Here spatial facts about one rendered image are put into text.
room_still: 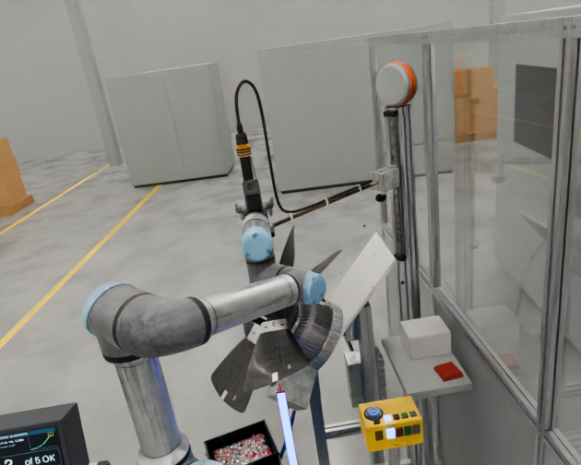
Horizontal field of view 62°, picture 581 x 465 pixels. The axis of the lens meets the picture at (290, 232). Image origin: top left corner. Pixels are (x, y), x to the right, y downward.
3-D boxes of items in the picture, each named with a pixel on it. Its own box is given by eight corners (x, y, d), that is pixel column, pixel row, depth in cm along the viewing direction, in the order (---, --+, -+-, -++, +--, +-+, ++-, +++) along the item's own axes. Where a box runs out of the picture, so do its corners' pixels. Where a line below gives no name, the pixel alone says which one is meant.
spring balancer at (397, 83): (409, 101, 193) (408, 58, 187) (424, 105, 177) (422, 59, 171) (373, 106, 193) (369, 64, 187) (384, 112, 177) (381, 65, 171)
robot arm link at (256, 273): (277, 307, 119) (270, 268, 116) (245, 297, 127) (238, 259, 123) (297, 293, 125) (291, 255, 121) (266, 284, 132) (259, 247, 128)
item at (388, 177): (388, 184, 196) (386, 163, 193) (402, 186, 191) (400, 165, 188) (371, 191, 190) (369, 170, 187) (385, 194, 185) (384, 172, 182)
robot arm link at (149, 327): (148, 317, 79) (329, 262, 115) (113, 303, 86) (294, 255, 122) (152, 384, 81) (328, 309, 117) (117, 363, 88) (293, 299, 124)
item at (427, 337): (437, 332, 206) (436, 310, 202) (452, 354, 191) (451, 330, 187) (397, 339, 205) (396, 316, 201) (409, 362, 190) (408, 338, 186)
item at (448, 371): (453, 363, 185) (453, 360, 185) (464, 376, 178) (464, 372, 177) (433, 369, 184) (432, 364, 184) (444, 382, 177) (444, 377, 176)
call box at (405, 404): (412, 422, 147) (410, 394, 143) (423, 447, 138) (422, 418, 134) (361, 431, 146) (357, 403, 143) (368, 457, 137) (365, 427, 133)
